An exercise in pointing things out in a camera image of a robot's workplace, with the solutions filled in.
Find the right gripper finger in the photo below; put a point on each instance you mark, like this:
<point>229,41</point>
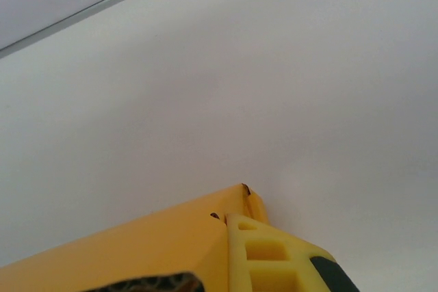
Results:
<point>273,271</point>

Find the aluminium table edge bar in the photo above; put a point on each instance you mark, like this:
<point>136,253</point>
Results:
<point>85,10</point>

